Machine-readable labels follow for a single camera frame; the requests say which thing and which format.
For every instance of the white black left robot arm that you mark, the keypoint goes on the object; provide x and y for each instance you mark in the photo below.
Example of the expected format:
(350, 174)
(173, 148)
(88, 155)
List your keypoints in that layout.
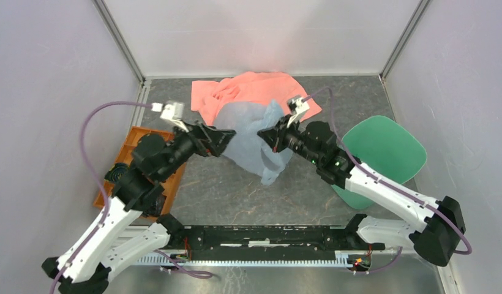
(92, 262)

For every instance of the pink cloth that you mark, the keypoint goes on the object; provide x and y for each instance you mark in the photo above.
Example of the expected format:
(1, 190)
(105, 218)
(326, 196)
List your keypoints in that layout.
(208, 97)

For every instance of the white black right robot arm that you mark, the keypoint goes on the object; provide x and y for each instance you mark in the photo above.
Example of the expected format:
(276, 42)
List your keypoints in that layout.
(434, 228)

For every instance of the translucent blue trash bag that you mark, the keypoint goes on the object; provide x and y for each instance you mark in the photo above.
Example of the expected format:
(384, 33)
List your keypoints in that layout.
(246, 148)

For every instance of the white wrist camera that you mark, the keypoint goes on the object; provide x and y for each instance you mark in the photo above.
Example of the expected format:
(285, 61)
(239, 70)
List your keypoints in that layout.
(298, 106)
(171, 113)

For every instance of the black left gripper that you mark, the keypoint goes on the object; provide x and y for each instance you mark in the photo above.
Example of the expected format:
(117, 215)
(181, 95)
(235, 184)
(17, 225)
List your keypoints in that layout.
(216, 139)

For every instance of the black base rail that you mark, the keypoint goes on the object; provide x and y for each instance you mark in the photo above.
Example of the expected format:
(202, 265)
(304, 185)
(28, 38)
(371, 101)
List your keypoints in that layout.
(267, 243)

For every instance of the green trash bin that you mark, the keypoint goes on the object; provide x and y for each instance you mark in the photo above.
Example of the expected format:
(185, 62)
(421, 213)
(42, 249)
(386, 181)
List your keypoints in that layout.
(386, 147)

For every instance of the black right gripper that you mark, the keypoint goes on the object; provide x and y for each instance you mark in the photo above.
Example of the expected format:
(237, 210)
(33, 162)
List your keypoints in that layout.
(271, 135)

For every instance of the white cable duct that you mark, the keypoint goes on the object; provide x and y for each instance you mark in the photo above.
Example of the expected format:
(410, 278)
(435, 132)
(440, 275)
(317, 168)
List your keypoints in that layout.
(337, 260)

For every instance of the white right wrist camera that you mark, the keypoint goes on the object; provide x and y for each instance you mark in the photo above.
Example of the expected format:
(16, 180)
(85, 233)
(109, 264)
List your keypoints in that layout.
(298, 106)

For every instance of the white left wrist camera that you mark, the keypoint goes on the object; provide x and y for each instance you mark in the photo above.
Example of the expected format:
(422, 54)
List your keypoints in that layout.
(171, 113)

